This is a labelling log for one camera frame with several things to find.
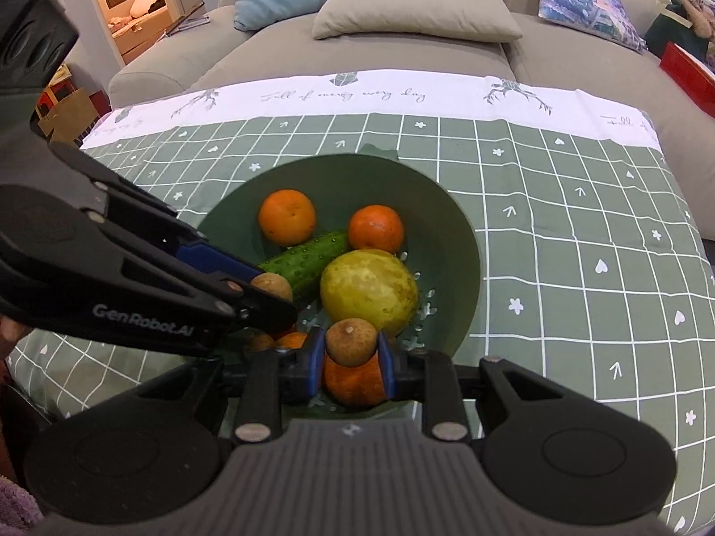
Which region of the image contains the brown longan back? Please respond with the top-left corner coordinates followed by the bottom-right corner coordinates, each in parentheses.
top-left (250, 272), bottom-right (293, 302)

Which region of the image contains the brown longan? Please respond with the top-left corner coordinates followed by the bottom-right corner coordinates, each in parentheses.
top-left (250, 272), bottom-right (293, 302)
top-left (325, 318), bottom-right (378, 368)

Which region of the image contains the orange tangerine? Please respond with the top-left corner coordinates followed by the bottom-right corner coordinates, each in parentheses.
top-left (324, 353), bottom-right (387, 406)
top-left (348, 205), bottom-right (405, 254)
top-left (248, 331), bottom-right (307, 352)
top-left (258, 189), bottom-right (318, 247)

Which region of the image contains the orange tangerine front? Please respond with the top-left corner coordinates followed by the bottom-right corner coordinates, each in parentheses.
top-left (324, 353), bottom-right (387, 406)

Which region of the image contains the green cucumber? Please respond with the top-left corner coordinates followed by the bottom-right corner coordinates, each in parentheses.
top-left (259, 230), bottom-right (349, 300)

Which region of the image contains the yellow-green round fruit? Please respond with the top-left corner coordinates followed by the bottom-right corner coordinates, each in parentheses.
top-left (320, 249), bottom-right (419, 338)

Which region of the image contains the green colander bowl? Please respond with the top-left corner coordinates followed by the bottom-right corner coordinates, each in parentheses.
top-left (195, 144), bottom-right (484, 420)

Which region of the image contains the orange tangerine back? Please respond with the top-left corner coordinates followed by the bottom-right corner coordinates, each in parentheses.
top-left (348, 205), bottom-right (405, 254)

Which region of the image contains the bed in far room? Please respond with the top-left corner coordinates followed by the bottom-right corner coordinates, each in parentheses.
top-left (108, 0), bottom-right (171, 64)

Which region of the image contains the cardboard box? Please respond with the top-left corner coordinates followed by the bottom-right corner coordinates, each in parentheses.
top-left (39, 90), bottom-right (99, 148)

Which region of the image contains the green checked tablecloth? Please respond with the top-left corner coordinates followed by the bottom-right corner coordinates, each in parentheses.
top-left (7, 70), bottom-right (714, 535)

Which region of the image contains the beige cushion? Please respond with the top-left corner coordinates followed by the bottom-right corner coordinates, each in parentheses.
top-left (313, 0), bottom-right (522, 44)

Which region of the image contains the beige sofa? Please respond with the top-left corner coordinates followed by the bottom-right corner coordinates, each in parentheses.
top-left (109, 0), bottom-right (714, 239)

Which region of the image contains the blue patterned cushion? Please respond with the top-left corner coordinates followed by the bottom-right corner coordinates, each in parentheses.
top-left (537, 0), bottom-right (647, 52)

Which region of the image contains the red box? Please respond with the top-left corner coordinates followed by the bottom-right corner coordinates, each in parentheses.
top-left (659, 42), bottom-right (715, 117)

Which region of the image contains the dark green bag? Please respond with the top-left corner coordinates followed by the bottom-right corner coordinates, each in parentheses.
top-left (643, 0), bottom-right (709, 62)

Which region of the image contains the plush toy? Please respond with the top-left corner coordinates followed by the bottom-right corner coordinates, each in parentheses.
top-left (671, 0), bottom-right (714, 40)

